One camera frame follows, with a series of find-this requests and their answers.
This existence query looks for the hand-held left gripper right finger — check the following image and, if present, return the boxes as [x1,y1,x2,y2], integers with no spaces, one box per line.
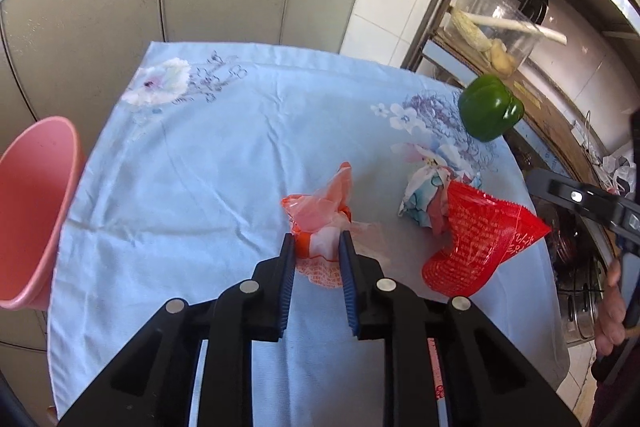
[339,231,581,427]

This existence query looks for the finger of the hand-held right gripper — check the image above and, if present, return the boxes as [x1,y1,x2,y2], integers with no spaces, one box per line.
[526,168,632,229]

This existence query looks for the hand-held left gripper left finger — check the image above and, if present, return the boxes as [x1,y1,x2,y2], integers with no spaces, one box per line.
[57,234,297,427]

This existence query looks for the pink and red plastic bag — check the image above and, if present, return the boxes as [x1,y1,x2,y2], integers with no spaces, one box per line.
[280,162,381,290]

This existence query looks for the red printed plastic bag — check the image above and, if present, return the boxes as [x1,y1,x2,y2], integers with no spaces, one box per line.
[421,181,550,299]

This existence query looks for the pink plastic bin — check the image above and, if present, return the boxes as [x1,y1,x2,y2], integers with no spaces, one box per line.
[0,117,87,312]

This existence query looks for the person's right forearm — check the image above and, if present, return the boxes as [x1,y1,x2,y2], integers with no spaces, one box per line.
[590,347,640,427]

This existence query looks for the person's right hand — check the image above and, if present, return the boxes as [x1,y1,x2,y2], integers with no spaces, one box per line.
[595,256,629,356]

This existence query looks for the white plastic bag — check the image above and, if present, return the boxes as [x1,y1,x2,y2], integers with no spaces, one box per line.
[600,152,636,195]

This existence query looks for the white power strip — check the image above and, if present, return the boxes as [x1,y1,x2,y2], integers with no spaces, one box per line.
[570,119,601,148]

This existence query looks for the stainless steel pots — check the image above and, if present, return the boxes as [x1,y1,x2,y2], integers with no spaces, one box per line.
[552,207,611,348]

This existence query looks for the crumpled floral paper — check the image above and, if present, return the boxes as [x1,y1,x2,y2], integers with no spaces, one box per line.
[398,155,483,235]

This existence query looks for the pink red-printed paper bag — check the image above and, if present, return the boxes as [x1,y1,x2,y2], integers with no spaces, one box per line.
[427,337,447,413]

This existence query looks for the green bell pepper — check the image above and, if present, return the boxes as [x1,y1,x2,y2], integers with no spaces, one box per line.
[457,74,525,142]

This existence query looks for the light blue floral tablecloth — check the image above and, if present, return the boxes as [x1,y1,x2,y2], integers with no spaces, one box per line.
[47,39,571,418]

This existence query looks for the ginger root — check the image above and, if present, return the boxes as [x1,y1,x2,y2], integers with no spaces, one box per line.
[487,41,518,78]

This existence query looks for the white leek stalk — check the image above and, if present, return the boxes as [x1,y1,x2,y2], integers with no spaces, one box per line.
[470,14,568,45]

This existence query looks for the pale corn cob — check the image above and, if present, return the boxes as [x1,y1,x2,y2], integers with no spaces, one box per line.
[450,7,493,52]

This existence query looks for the clear glass jar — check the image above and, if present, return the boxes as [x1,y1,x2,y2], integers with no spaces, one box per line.
[450,0,543,75]

